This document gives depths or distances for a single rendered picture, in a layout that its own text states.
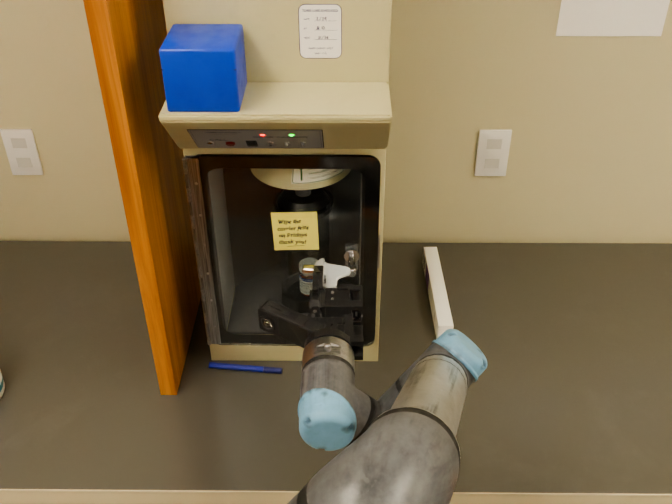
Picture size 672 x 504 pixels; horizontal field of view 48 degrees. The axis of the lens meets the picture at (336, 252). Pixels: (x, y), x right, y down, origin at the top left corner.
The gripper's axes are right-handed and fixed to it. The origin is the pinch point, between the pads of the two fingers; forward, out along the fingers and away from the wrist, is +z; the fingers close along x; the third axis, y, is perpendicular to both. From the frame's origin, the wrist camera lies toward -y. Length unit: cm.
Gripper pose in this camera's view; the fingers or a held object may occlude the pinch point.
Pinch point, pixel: (318, 269)
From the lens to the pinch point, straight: 127.0
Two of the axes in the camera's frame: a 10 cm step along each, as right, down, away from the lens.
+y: 10.0, 0.0, -0.1
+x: -0.1, -8.1, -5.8
